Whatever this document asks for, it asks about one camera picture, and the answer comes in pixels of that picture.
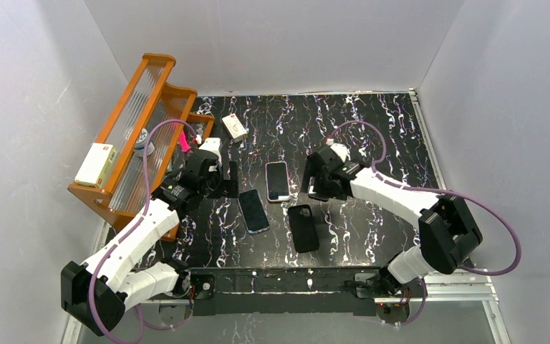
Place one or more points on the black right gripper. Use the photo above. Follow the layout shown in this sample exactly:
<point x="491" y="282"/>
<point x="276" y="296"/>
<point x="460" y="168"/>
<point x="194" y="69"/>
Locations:
<point x="319" y="185"/>

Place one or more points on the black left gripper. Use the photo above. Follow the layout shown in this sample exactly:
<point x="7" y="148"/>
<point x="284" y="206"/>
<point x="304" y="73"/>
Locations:
<point x="227" y="188"/>

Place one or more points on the dark smartphone with light rim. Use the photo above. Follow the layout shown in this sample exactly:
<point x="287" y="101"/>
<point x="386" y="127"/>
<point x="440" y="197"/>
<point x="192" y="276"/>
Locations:
<point x="278" y="181"/>

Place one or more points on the blue smartphone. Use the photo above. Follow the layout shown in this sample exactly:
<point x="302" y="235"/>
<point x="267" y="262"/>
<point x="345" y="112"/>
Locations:
<point x="253" y="212"/>

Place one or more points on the black phone case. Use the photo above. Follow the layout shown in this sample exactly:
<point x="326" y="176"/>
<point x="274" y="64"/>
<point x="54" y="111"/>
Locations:
<point x="303" y="229"/>

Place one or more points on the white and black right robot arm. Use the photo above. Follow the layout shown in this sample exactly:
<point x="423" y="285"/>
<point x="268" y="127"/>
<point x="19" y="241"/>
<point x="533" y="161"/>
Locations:
<point x="447" y="231"/>

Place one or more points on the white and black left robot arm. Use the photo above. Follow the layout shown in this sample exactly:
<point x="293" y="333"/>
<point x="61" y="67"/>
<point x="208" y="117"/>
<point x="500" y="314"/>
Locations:
<point x="101" y="289"/>

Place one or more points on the small white carton box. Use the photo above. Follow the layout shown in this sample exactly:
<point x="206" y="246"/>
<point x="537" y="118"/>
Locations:
<point x="234" y="128"/>

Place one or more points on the pink marker pen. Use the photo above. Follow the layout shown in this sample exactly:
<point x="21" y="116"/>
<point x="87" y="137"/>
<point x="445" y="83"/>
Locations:
<point x="183" y="142"/>

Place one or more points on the orange wooden shelf rack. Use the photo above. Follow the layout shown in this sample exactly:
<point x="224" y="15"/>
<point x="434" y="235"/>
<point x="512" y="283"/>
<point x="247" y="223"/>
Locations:
<point x="152" y="120"/>

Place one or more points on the white and blue tape roll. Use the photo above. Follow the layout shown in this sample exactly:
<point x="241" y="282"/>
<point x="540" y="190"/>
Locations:
<point x="143" y="144"/>

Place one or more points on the white and green box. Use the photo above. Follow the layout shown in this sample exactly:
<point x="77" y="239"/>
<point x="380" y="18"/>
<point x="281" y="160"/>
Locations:
<point x="96" y="165"/>

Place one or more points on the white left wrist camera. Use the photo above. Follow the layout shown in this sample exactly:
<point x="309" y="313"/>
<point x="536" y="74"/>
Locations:
<point x="212" y="145"/>

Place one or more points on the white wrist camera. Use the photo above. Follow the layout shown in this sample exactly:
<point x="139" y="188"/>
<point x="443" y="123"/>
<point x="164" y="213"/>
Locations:
<point x="341" y="150"/>
<point x="212" y="145"/>

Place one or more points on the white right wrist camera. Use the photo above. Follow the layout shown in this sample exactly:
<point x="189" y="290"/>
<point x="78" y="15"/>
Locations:
<point x="341" y="150"/>

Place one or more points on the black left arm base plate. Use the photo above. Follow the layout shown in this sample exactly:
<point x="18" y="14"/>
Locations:
<point x="177" y="306"/>

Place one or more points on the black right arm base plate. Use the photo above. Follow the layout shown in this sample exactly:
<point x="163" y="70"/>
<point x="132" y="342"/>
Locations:
<point x="396" y="305"/>

